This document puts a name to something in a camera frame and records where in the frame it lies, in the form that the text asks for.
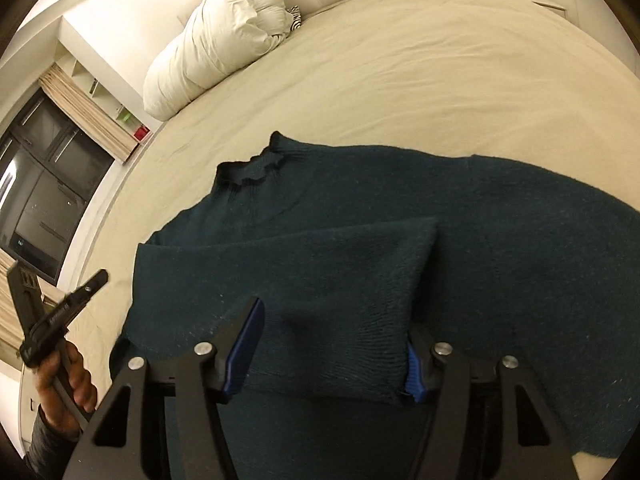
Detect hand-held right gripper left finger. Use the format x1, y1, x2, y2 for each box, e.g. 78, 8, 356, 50
62, 296, 266, 480

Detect white wall shelf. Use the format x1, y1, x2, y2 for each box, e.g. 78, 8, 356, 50
54, 51, 157, 147

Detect dark window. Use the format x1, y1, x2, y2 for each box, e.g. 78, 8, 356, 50
0, 89, 117, 282

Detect beige bed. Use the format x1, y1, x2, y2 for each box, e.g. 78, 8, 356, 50
22, 0, 640, 480

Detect dark teal knit sweater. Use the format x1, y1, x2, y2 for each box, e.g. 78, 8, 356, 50
109, 131, 640, 480

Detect person's left forearm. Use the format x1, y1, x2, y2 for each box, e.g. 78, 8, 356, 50
24, 404, 85, 480

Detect person's left hand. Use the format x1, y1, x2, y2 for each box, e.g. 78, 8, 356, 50
36, 341, 99, 432

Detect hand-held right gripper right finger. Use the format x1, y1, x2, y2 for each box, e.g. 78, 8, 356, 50
402, 330, 588, 480

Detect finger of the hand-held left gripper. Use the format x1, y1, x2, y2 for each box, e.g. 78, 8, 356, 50
6, 265, 45, 332
59, 269, 110, 312

